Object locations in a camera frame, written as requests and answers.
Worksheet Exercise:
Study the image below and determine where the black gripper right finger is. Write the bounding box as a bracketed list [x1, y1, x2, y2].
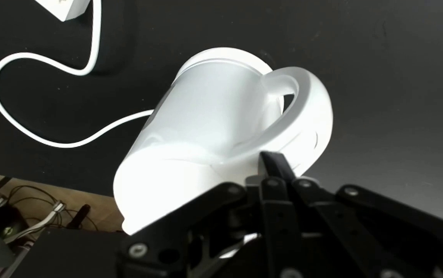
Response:
[281, 163, 443, 278]

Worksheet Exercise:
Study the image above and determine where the white power strip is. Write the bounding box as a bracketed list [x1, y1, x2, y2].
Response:
[34, 0, 95, 24]

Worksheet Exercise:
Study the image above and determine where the white kettle power cable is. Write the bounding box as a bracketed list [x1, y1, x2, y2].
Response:
[0, 0, 156, 152]

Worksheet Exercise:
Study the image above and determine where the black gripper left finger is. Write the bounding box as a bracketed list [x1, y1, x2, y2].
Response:
[116, 152, 288, 278]

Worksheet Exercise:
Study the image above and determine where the white electric kettle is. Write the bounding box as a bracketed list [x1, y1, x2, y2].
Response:
[111, 47, 335, 238]

